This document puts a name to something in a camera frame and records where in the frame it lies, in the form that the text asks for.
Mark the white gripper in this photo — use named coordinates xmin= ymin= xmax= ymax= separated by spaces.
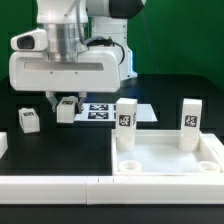
xmin=9 ymin=47 xmax=121 ymax=114

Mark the white square table top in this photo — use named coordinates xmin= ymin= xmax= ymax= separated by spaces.
xmin=111 ymin=130 xmax=224 ymax=176

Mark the white marker sheet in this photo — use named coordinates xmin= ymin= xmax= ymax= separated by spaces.
xmin=75 ymin=103 xmax=157 ymax=122

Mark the white part at left edge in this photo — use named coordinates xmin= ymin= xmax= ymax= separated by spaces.
xmin=0 ymin=132 xmax=8 ymax=159

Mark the white front fence bar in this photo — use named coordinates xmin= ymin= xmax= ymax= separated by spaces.
xmin=0 ymin=174 xmax=224 ymax=205

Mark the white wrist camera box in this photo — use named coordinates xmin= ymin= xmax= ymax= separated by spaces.
xmin=10 ymin=29 xmax=48 ymax=51

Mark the grey arm hose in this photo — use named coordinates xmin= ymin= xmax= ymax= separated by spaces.
xmin=75 ymin=0 xmax=126 ymax=66

